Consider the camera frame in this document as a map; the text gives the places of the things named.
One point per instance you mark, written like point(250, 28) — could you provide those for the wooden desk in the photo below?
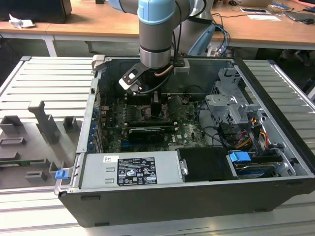
point(98, 22)

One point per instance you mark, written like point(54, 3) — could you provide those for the grey plastic case latch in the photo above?
point(98, 62)

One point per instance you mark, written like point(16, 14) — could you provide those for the silver metal drive cage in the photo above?
point(221, 103)

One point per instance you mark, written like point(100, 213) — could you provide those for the black computer mouse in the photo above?
point(308, 21)

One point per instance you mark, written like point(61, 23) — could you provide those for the blue disk carrier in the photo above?
point(240, 156)

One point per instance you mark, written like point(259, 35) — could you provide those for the white paper sheet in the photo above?
point(263, 17)

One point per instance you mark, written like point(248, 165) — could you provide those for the black box on desk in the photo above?
point(37, 9)

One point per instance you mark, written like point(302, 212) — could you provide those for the green motherboard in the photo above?
point(189, 132)

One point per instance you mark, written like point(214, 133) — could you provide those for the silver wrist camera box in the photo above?
point(130, 78)

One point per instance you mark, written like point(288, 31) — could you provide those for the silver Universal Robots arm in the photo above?
point(155, 37)

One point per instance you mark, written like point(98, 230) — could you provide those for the crumpled white paper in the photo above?
point(21, 21)

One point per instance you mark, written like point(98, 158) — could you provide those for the black open PC case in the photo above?
point(172, 209)

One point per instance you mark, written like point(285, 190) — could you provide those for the black graphics card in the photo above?
point(146, 135)

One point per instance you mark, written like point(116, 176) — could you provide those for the grey parts rack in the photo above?
point(46, 123)

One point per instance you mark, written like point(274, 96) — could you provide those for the black CPU socket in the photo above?
point(145, 115)

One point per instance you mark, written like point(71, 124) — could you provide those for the black RAM slot bank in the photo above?
point(152, 123)
point(141, 99)

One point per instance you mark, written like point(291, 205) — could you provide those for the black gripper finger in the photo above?
point(155, 108)

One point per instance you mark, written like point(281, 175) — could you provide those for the green RAM stick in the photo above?
point(22, 162)

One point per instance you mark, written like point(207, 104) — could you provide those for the black plastic shroud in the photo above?
point(206, 164)

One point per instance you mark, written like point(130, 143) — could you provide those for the silver power supply unit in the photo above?
point(98, 172)

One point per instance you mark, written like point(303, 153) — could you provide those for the white framed tablet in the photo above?
point(253, 10)

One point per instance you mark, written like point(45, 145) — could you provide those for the blue case latch clip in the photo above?
point(61, 174)

